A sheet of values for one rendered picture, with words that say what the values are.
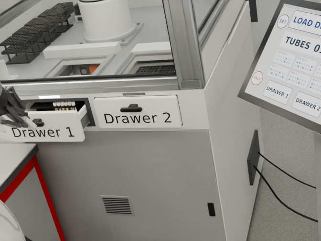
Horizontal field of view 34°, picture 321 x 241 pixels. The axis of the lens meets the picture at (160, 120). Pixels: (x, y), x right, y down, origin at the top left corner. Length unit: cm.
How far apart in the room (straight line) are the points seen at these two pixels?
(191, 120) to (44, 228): 73
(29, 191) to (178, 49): 76
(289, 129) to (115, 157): 156
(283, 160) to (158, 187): 118
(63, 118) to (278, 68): 71
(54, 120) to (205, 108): 50
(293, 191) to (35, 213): 132
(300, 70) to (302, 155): 160
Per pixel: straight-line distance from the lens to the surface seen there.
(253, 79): 152
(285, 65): 146
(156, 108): 171
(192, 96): 167
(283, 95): 143
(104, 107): 178
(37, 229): 205
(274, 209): 263
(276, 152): 303
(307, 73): 141
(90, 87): 179
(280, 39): 151
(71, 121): 175
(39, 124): 177
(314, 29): 145
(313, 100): 137
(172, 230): 203
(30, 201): 199
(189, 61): 162
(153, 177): 190
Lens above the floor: 166
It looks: 28 degrees down
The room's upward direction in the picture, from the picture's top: 12 degrees counter-clockwise
